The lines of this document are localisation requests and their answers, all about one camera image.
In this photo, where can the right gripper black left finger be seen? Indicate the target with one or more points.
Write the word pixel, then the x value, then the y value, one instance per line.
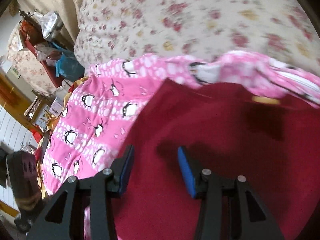
pixel 64 215

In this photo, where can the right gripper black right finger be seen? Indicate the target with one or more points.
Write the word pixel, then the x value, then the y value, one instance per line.
pixel 230 208

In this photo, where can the dark red small shirt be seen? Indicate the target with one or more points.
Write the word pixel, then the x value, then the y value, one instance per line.
pixel 276 147

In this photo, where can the pink penguin print blanket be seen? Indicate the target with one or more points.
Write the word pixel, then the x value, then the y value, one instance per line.
pixel 101 111

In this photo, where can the small white barcode box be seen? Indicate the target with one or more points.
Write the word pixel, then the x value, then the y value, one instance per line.
pixel 56 107

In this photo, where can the blue plastic bag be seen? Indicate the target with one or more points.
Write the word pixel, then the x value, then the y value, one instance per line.
pixel 66 64

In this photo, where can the floral beige duvet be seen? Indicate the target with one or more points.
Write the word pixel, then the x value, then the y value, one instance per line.
pixel 127 29

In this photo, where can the silver foil bag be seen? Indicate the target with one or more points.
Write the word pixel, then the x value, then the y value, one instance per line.
pixel 50 23

